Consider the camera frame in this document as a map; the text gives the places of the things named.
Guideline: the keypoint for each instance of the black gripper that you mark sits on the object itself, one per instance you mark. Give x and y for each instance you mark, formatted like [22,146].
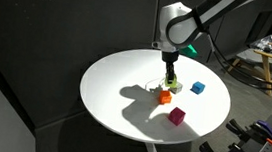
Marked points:
[169,56]

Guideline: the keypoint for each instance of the lime green block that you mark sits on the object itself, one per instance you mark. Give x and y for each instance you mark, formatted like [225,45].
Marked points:
[171,82]

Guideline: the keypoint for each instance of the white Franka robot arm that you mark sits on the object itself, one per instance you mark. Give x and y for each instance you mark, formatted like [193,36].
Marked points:
[188,20]

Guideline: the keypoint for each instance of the orange block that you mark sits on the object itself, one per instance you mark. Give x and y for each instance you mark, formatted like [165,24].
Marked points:
[165,97]

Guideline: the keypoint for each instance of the blue block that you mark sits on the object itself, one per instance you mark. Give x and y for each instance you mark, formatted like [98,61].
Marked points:
[197,87]

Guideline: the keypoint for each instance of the magenta block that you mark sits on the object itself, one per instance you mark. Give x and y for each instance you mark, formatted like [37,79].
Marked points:
[176,116]

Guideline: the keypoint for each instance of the crumpled clear plastic bag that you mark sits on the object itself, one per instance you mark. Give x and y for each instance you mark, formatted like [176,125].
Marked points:
[265,41]

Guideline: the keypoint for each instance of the wooden chair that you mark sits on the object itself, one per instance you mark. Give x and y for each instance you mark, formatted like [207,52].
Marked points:
[271,62]

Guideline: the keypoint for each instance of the teal green wrist camera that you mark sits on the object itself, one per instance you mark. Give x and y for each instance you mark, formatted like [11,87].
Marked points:
[189,51]

